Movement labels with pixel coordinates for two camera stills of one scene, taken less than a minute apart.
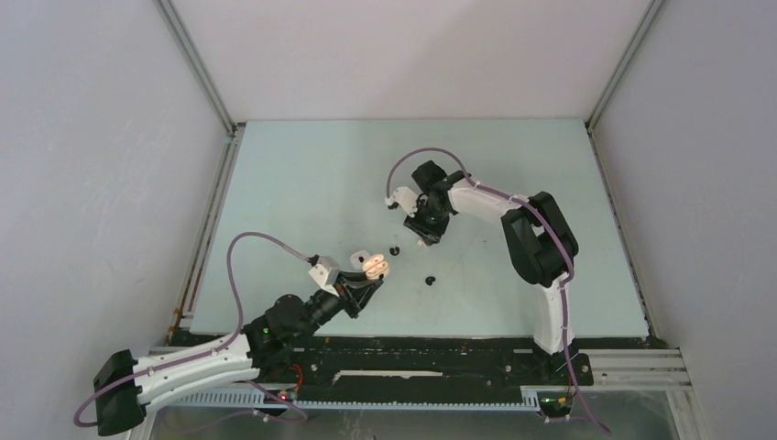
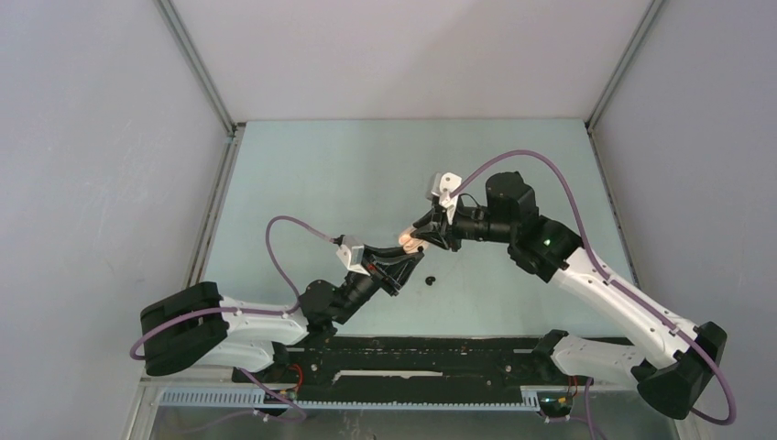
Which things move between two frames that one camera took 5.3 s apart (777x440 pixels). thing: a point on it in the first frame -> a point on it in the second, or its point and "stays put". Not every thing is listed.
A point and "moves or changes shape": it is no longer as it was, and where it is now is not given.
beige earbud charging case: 375,266 moves or changes shape
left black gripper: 355,290 -> 390,266
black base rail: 421,363 stays put
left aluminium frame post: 169,10 stays put
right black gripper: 431,234 -> 432,226
